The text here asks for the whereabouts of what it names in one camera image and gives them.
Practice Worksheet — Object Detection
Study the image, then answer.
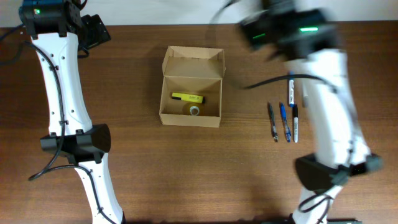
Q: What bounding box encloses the blue whiteboard marker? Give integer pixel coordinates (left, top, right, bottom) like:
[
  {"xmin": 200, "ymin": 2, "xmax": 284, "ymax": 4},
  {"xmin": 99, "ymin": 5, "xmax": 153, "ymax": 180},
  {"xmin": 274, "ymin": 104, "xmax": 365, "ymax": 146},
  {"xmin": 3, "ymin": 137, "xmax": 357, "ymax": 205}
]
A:
[{"xmin": 289, "ymin": 78, "xmax": 295, "ymax": 108}]

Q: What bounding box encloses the blue gel pen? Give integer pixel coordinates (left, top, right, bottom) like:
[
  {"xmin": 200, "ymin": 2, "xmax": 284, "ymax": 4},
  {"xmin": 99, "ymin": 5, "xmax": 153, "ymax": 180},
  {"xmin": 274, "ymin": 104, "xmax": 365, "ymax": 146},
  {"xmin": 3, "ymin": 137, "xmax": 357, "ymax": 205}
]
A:
[{"xmin": 279, "ymin": 103, "xmax": 292, "ymax": 142}]

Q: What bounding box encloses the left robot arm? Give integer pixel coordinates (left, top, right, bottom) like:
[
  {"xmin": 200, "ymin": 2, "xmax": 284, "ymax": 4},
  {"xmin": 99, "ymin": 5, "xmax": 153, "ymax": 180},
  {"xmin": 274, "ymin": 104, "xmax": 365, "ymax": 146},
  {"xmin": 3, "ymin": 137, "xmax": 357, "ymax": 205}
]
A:
[{"xmin": 19, "ymin": 0, "xmax": 126, "ymax": 223}]

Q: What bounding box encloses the yellow tape roll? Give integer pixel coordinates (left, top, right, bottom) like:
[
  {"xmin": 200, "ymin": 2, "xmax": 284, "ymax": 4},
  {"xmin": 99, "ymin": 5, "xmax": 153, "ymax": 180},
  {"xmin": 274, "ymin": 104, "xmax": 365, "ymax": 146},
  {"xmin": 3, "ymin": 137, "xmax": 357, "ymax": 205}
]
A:
[{"xmin": 184, "ymin": 103, "xmax": 203, "ymax": 116}]

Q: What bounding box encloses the yellow highlighter marker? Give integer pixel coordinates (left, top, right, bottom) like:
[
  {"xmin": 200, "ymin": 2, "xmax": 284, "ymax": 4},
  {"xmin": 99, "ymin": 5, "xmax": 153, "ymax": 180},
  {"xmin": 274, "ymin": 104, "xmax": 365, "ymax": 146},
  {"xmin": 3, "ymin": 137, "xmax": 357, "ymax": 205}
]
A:
[{"xmin": 171, "ymin": 92, "xmax": 206, "ymax": 104}]

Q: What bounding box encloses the cardboard box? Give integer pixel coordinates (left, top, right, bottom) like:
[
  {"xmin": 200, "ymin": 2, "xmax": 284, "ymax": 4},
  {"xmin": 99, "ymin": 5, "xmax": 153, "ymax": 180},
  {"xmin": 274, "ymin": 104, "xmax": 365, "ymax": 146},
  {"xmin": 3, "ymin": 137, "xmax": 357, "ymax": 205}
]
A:
[{"xmin": 159, "ymin": 46, "xmax": 226, "ymax": 128}]

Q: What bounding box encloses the black gel pen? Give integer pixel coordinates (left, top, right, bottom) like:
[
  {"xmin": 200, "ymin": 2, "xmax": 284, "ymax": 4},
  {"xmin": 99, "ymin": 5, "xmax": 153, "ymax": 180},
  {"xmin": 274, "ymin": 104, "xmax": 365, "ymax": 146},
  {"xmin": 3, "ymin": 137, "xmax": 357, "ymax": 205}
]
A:
[{"xmin": 268, "ymin": 103, "xmax": 279, "ymax": 142}]

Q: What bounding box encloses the black Sharpie marker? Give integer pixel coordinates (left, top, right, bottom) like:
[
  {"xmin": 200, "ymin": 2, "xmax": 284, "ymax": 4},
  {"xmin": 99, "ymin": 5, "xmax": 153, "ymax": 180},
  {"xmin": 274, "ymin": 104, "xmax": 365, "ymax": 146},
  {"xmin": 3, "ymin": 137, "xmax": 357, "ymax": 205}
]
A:
[{"xmin": 293, "ymin": 105, "xmax": 299, "ymax": 143}]

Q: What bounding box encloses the black whiteboard marker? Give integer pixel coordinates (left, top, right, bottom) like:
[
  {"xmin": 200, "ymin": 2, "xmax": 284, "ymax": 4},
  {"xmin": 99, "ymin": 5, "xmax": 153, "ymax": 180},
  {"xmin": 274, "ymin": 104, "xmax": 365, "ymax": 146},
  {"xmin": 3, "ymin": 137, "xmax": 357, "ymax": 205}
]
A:
[{"xmin": 302, "ymin": 83, "xmax": 308, "ymax": 108}]

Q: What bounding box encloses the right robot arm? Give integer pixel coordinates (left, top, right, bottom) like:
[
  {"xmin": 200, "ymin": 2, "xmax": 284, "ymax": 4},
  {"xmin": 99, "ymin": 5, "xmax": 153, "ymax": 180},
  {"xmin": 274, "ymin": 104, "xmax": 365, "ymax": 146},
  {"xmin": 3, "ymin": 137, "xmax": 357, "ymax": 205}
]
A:
[{"xmin": 239, "ymin": 1, "xmax": 383, "ymax": 223}]

